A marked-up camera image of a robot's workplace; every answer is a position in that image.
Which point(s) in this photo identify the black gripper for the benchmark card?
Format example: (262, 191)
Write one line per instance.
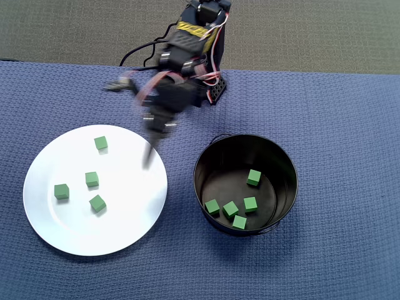
(157, 124)

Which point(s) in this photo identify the small green cube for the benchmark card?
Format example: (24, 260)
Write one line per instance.
(61, 191)
(101, 142)
(239, 222)
(253, 177)
(92, 179)
(212, 206)
(97, 203)
(250, 204)
(230, 209)

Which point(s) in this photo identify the white round plate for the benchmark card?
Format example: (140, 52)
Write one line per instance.
(125, 218)

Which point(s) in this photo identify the black metal bucket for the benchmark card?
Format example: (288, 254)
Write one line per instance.
(218, 162)

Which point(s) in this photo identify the blue woven table cloth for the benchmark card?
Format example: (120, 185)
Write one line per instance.
(312, 125)

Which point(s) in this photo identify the black camera circuit board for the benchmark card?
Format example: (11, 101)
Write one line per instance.
(120, 85)

